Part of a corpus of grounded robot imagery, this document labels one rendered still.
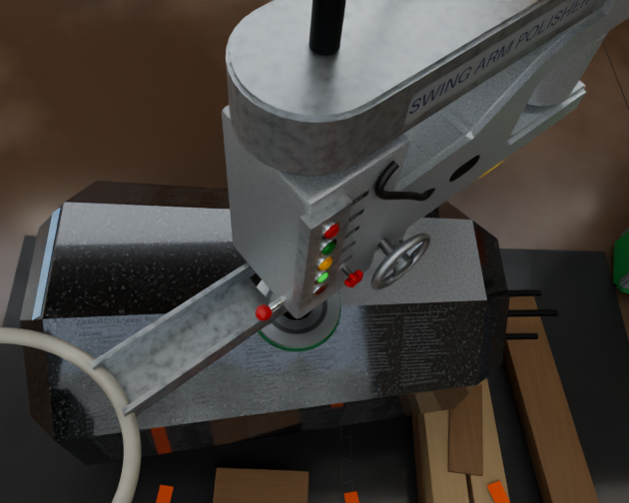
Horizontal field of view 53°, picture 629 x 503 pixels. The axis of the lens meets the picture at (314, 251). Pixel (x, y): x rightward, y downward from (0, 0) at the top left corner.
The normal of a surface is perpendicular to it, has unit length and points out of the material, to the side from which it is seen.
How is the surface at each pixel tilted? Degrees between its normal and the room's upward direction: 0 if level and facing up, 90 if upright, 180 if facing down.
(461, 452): 0
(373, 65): 0
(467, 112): 40
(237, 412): 45
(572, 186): 0
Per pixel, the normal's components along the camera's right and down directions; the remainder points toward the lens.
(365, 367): 0.11, 0.28
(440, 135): 0.01, -0.44
